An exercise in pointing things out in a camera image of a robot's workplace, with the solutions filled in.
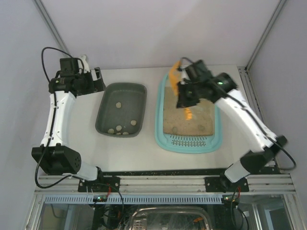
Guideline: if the orange litter scoop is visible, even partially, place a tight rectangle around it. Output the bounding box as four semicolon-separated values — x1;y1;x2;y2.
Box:
168;60;192;120

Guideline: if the grey plastic bin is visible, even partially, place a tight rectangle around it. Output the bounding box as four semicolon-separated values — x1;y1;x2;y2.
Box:
95;82;147;138

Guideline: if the teal litter box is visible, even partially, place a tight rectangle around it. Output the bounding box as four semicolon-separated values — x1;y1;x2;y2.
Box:
155;75;223;154

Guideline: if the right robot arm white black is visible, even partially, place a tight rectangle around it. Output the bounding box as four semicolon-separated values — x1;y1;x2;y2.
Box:
168;58;287;184

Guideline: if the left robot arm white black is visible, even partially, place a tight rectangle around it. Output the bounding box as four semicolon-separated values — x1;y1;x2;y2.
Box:
31;55;106;181

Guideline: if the metal basket below table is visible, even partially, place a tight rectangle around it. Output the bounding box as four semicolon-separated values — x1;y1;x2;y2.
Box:
125;206;213;230

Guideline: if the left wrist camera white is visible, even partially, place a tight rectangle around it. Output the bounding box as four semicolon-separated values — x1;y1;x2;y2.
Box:
78;55;90;73

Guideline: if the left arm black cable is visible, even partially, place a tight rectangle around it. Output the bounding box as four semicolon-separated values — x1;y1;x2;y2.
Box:
35;47;75;189

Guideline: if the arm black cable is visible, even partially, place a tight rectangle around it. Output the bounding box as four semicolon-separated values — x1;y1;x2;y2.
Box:
35;47;75;189
179;57;297;192

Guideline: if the aluminium right side rail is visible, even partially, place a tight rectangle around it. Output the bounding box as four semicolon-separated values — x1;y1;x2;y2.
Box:
237;67;276;167

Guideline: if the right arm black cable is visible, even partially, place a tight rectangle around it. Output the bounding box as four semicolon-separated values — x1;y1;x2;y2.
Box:
179;57;297;192

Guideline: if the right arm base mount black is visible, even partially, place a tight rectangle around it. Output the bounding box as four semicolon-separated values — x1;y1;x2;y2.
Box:
204;174;249;193

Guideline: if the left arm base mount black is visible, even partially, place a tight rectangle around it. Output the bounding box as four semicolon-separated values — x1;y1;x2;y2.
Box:
78;175;120;193

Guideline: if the blue slotted cable duct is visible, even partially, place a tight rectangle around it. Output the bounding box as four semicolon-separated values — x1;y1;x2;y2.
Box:
45;194;223;205

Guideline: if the aluminium rail frame front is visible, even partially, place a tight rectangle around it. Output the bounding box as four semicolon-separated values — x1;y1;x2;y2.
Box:
35;174;296;195

